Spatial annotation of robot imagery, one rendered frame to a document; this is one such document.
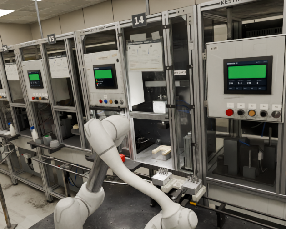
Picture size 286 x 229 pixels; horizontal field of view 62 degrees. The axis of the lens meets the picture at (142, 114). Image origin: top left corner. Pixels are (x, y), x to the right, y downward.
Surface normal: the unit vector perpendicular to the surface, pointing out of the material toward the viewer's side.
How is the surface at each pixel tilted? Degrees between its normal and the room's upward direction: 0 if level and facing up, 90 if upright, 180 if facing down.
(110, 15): 90
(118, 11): 90
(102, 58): 90
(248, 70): 90
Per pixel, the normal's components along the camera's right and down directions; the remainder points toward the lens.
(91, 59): -0.59, 0.24
